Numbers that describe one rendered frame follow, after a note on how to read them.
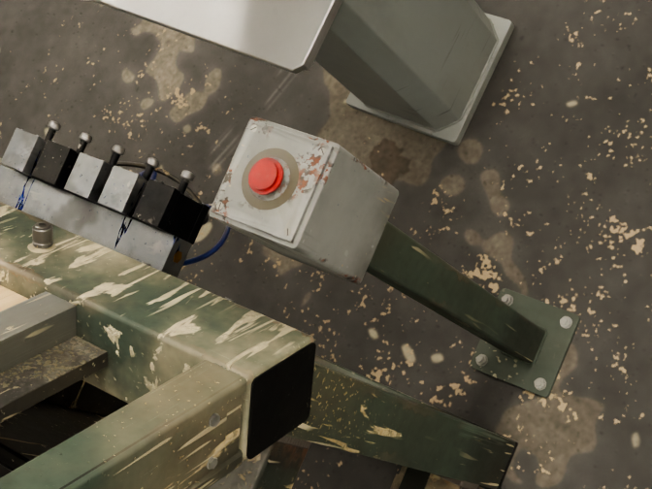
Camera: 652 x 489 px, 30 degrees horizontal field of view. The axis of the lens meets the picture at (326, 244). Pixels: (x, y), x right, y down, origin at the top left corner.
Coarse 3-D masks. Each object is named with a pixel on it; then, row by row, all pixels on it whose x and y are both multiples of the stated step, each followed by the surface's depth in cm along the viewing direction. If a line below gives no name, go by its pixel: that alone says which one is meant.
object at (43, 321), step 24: (0, 312) 135; (24, 312) 135; (48, 312) 136; (72, 312) 138; (0, 336) 131; (24, 336) 133; (48, 336) 136; (72, 336) 139; (0, 360) 131; (24, 360) 134
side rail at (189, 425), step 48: (192, 384) 123; (240, 384) 124; (96, 432) 114; (144, 432) 115; (192, 432) 120; (0, 480) 107; (48, 480) 107; (96, 480) 109; (144, 480) 116; (192, 480) 123
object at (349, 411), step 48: (336, 384) 143; (0, 432) 154; (48, 432) 168; (336, 432) 147; (384, 432) 158; (432, 432) 172; (480, 432) 188; (240, 480) 136; (288, 480) 141; (432, 480) 190; (480, 480) 195
